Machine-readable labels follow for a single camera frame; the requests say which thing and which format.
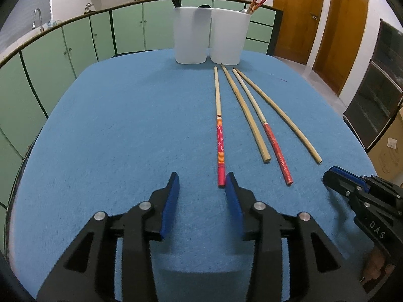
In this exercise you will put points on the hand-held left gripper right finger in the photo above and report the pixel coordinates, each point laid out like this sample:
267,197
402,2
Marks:
234,204

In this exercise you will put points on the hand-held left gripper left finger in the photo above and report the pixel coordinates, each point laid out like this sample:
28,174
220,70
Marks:
170,204

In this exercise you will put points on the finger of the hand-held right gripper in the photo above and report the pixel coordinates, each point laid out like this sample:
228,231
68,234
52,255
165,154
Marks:
349,174
338,185

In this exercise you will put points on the plain bamboo chopstick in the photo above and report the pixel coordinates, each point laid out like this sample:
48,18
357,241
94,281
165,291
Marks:
315,157
264,154

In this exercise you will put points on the red floral wooden chopstick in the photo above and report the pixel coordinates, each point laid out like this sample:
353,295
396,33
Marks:
219,125

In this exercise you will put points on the white double utensil holder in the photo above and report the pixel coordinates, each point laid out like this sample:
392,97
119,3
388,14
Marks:
192,37

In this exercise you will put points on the metal spoon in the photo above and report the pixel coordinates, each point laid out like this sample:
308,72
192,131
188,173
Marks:
244,11

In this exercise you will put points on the person's right hand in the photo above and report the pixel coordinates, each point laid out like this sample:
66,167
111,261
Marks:
374,264

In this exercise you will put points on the cardboard box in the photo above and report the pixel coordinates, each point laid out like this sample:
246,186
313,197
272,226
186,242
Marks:
390,154

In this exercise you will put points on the dark glass cabinet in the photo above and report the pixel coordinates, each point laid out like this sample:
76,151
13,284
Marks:
377,100

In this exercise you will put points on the blue felt table mat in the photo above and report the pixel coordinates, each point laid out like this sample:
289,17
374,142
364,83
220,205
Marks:
126,132

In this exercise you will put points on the plain wooden door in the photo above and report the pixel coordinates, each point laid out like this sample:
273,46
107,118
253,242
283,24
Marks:
343,37

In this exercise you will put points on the metal kettle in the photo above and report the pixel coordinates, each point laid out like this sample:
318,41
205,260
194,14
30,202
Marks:
89,7

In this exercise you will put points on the metal sink faucet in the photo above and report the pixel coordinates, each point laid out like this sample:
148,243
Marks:
41,22

